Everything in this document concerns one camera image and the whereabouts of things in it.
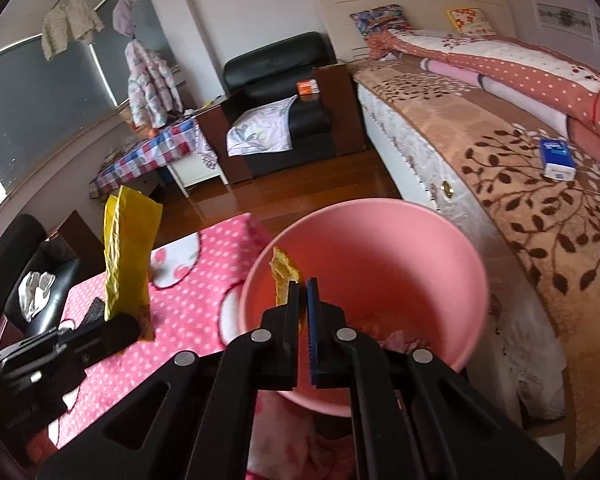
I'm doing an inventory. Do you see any white puffy jacket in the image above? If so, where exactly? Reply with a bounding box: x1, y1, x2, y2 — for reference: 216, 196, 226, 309
126, 37, 183, 128

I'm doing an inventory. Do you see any bed with cream headboard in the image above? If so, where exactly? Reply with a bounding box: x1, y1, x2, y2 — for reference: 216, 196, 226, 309
316, 0, 600, 476

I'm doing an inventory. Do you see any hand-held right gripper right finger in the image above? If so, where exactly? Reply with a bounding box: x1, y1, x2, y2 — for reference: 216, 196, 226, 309
306, 278, 565, 480

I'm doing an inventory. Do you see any crumpled white cloth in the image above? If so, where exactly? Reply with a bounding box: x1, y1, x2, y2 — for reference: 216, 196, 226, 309
17, 271, 56, 322

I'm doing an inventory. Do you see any blue tissue pack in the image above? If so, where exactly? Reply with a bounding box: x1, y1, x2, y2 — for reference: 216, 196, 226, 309
539, 137, 575, 181

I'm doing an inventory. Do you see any blue patterned pillow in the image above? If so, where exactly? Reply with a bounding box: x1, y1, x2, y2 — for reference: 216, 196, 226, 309
350, 5, 415, 36

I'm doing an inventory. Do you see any narrow grey roller blind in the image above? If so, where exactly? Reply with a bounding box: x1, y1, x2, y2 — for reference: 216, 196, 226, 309
87, 0, 176, 108

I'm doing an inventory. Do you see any yellow plastic bag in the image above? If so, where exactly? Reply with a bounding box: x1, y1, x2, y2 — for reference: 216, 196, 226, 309
103, 186, 163, 341

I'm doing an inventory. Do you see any black foam net sleeve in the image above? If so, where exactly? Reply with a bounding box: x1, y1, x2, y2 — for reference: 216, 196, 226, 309
80, 296, 107, 331

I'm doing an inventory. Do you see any pink plastic bucket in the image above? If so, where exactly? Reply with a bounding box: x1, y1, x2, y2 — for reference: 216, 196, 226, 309
239, 199, 491, 418

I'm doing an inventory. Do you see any pink polka dot blanket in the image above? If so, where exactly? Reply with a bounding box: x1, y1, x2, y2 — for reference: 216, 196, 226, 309
25, 212, 361, 480

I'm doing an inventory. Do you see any purple hat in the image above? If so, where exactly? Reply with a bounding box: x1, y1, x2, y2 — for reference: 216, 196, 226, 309
112, 0, 137, 38

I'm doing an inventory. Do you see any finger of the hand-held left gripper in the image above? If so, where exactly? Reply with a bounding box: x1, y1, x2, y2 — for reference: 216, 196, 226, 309
55, 312, 142, 356

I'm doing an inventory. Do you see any brown leaf print bedspread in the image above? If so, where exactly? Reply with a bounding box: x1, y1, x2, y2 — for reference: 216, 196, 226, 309
352, 57, 600, 466

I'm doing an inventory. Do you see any wide grey roller blind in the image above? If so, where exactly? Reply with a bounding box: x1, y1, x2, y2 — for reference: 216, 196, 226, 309
0, 35, 118, 186

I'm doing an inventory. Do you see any plaid tablecloth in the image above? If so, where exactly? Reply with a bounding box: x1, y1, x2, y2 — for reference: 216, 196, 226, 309
89, 115, 220, 198

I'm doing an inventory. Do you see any yellow snack wrapper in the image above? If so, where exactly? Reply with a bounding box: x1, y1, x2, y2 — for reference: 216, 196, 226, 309
271, 247, 306, 328

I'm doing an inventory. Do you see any white cabinet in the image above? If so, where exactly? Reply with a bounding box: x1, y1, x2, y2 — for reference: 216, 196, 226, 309
165, 152, 228, 198

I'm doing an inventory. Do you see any white floral cloth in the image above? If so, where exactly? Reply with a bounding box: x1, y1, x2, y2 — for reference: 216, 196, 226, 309
226, 95, 298, 157

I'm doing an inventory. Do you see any black armchair with white cloth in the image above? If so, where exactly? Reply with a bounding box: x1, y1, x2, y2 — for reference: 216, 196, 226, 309
0, 210, 106, 356

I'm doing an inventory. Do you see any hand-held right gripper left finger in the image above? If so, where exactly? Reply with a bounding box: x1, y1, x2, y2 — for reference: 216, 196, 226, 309
35, 280, 303, 480

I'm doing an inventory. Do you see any black armchair with floral cloth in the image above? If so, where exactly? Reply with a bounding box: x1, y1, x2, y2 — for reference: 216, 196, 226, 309
196, 31, 368, 186

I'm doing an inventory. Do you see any cream knitted sweater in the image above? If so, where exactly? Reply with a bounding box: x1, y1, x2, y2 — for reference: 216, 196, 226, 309
41, 0, 105, 63

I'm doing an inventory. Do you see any orange polka dot quilt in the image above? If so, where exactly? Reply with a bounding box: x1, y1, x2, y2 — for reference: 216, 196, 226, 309
367, 27, 600, 153

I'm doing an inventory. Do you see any yellow floral pillow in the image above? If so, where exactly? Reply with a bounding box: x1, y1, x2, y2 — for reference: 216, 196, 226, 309
445, 7, 498, 37

